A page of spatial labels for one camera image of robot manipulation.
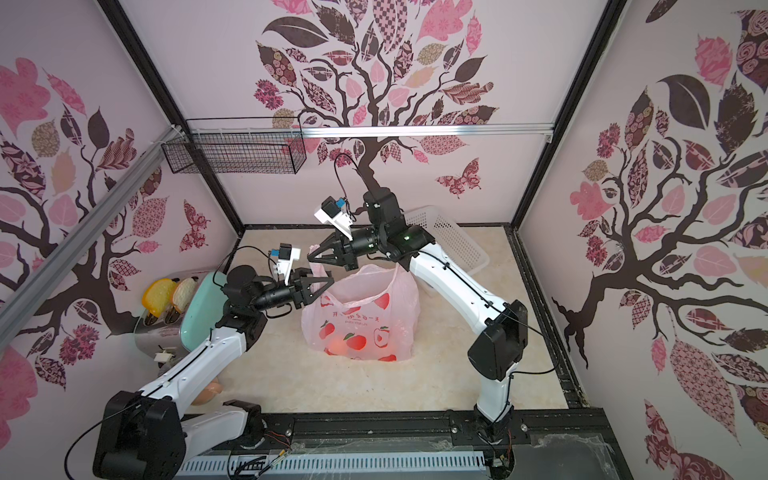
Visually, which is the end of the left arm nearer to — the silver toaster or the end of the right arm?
the end of the right arm

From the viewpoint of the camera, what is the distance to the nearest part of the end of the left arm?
0.61 metres

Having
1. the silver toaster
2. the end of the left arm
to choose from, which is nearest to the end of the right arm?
the end of the left arm
